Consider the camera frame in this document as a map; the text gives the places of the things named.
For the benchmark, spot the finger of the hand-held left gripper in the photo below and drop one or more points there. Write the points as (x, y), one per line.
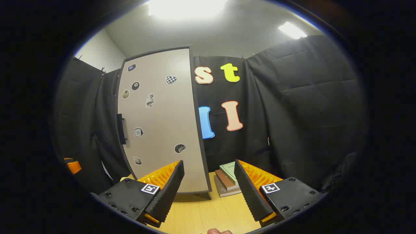
(73, 166)

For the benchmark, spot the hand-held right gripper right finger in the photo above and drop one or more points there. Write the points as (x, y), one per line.
(250, 191)

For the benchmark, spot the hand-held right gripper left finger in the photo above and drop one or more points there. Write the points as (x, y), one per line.
(169, 191)

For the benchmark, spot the dark grey cabinet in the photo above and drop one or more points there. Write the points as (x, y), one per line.
(204, 164)

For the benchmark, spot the grey cabinet door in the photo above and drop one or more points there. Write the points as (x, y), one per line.
(162, 123)

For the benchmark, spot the grey-brown book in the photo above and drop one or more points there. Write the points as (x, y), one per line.
(224, 192)

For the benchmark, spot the brown book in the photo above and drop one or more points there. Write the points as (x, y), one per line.
(224, 179)

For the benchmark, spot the black backdrop cloth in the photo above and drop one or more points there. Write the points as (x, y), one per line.
(292, 113)

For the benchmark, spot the small ceiling light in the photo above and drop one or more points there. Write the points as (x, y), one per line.
(292, 30)

